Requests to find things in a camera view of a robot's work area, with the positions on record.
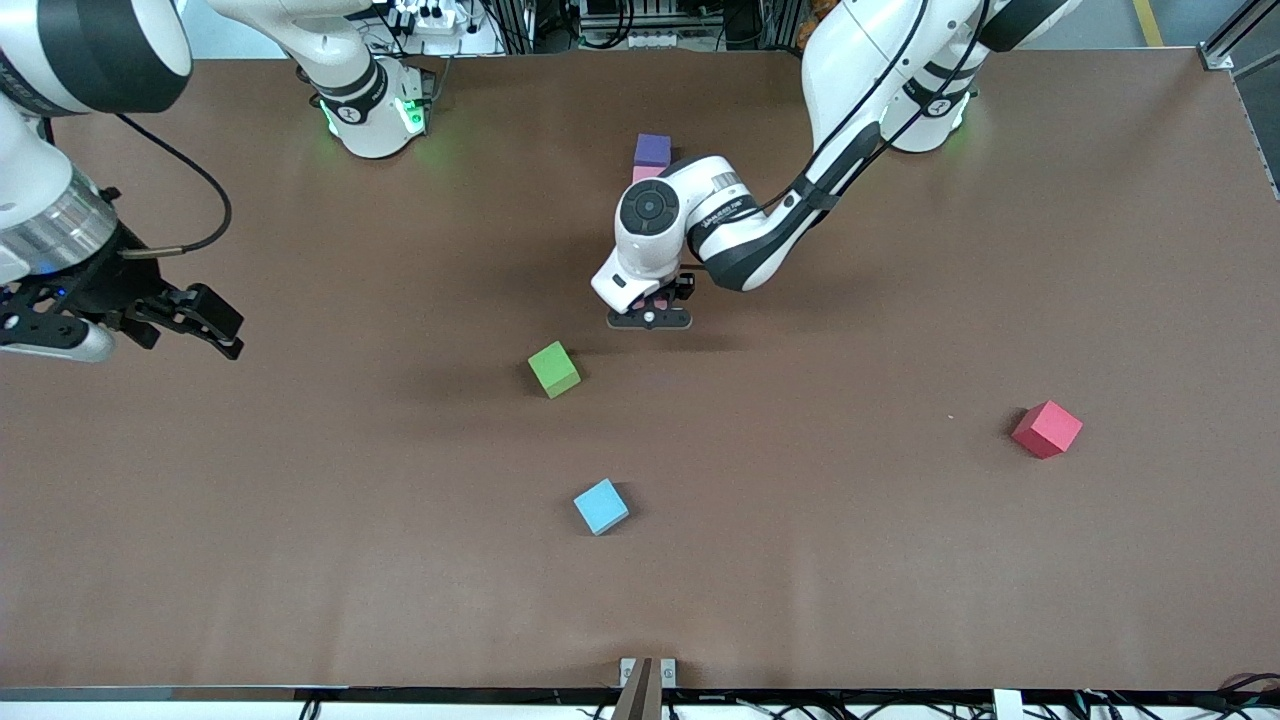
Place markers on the pink foam block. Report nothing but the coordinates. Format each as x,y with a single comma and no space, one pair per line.
645,173
657,300

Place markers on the purple foam block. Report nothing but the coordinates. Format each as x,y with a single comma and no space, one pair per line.
653,148

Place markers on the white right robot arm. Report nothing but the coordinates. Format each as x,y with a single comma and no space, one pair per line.
365,120

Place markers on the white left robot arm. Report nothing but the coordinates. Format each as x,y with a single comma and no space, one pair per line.
870,60

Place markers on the green foam block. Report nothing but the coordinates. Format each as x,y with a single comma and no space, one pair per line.
553,365

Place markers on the light blue foam block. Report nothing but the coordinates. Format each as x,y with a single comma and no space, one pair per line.
600,505

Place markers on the white power strip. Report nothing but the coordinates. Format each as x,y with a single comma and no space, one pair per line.
430,15

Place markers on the red foam block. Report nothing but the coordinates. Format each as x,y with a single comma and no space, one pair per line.
1047,425

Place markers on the white label tag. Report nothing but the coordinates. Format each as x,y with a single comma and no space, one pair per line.
1008,705

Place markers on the small metal bracket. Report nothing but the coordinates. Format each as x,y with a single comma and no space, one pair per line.
628,670

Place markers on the aluminium frame profile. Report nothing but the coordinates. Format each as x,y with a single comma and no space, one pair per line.
1240,40

